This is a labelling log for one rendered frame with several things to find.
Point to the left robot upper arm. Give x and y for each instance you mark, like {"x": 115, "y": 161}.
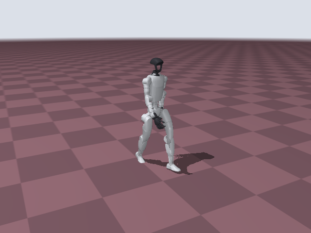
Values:
{"x": 165, "y": 80}

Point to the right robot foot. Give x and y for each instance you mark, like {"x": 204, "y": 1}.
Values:
{"x": 140, "y": 158}

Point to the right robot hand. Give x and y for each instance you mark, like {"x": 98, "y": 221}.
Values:
{"x": 158, "y": 122}

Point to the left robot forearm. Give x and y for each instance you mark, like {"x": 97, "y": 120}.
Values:
{"x": 161, "y": 103}

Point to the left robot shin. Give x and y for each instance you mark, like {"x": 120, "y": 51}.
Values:
{"x": 170, "y": 151}

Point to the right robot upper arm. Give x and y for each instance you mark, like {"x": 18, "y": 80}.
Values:
{"x": 146, "y": 85}

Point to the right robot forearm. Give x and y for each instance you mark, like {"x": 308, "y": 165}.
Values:
{"x": 150, "y": 106}

